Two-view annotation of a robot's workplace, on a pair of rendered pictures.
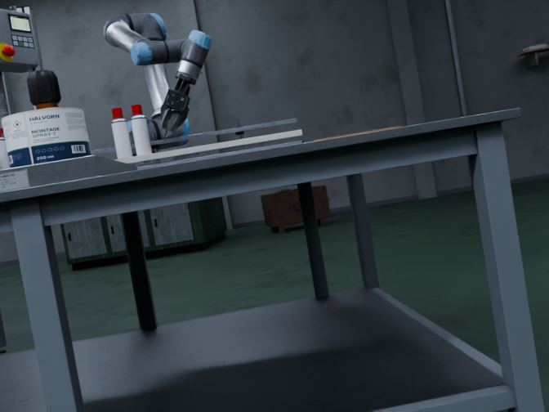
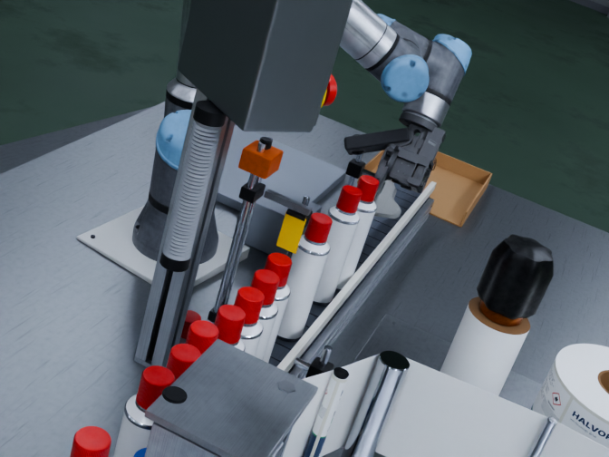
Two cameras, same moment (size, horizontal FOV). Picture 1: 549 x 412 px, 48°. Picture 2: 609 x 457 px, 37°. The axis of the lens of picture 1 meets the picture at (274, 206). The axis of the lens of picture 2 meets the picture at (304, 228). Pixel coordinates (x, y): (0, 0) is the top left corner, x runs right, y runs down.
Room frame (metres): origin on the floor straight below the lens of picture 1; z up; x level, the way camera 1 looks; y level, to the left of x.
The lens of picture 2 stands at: (1.71, 1.72, 1.66)
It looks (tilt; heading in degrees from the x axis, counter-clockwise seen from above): 27 degrees down; 289
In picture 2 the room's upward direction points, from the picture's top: 17 degrees clockwise
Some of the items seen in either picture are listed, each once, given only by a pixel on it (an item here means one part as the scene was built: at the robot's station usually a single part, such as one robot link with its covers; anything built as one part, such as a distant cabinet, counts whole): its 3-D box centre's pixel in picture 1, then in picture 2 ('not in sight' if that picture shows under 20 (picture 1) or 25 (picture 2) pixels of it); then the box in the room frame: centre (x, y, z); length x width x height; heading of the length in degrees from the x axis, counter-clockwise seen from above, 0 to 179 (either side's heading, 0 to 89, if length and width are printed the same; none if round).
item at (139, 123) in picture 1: (140, 135); (352, 232); (2.09, 0.40, 0.98); 0.05 x 0.05 x 0.20
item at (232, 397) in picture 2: not in sight; (236, 400); (1.93, 1.11, 1.14); 0.14 x 0.11 x 0.01; 95
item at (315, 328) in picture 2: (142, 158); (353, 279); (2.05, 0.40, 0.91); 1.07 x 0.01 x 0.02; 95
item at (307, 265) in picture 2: not in sight; (303, 277); (2.08, 0.60, 0.98); 0.05 x 0.05 x 0.20
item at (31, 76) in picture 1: (50, 123); (489, 336); (1.79, 0.60, 1.03); 0.09 x 0.09 x 0.30
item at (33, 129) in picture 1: (48, 143); (604, 428); (1.60, 0.55, 0.95); 0.20 x 0.20 x 0.14
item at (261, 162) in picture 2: not in sight; (256, 255); (2.12, 0.71, 1.05); 0.10 x 0.04 x 0.33; 5
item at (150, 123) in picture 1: (138, 136); (189, 157); (2.38, 0.47, 1.01); 0.13 x 0.12 x 0.14; 119
